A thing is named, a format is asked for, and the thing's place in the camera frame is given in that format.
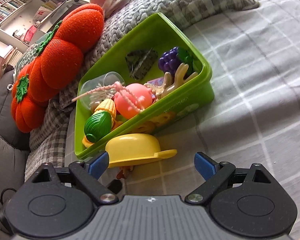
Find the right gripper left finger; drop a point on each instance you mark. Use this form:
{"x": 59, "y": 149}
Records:
{"x": 86, "y": 175}

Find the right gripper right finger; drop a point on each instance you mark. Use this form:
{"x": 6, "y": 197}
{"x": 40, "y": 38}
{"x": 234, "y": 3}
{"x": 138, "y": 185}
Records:
{"x": 216, "y": 176}

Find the toy corn cob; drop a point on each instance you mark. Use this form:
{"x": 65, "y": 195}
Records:
{"x": 100, "y": 123}

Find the yellow toy pot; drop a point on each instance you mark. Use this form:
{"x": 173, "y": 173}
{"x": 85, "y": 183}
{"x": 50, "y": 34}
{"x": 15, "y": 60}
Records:
{"x": 135, "y": 149}

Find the pink rubber pig toy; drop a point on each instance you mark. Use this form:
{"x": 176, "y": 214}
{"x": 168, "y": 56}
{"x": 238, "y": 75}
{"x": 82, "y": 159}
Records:
{"x": 133, "y": 99}

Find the translucent amber toy hand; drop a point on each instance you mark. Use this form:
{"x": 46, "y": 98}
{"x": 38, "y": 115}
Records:
{"x": 171, "y": 83}

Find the small starfish toy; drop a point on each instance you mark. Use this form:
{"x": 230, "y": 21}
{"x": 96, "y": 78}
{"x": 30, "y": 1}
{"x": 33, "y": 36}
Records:
{"x": 156, "y": 85}

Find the purple toy grapes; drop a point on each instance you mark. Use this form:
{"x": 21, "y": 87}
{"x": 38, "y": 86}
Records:
{"x": 172, "y": 59}

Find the dark patterned packet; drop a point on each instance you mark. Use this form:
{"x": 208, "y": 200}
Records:
{"x": 139, "y": 62}

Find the grey checkered quilt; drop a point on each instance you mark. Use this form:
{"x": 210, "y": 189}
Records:
{"x": 47, "y": 143}

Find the grey sofa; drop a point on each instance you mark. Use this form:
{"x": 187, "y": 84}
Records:
{"x": 14, "y": 148}

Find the small orange pumpkin cushion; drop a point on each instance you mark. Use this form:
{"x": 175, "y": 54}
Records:
{"x": 27, "y": 113}

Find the green plastic storage box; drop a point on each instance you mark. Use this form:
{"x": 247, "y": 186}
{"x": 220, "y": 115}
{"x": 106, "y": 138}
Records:
{"x": 156, "y": 32}

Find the large orange pumpkin cushion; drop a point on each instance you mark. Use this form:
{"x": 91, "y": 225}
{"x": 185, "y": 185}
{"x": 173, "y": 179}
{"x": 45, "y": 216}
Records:
{"x": 62, "y": 57}

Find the light grey grid sheet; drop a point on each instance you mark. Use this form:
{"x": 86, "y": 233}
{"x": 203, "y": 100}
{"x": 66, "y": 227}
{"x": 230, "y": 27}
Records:
{"x": 255, "y": 115}

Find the teal patterned pillow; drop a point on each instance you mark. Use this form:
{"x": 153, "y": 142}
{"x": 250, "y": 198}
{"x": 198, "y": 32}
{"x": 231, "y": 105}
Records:
{"x": 29, "y": 55}

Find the white bookshelf with books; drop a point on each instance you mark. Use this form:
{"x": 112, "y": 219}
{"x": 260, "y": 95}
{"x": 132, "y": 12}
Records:
{"x": 23, "y": 19}

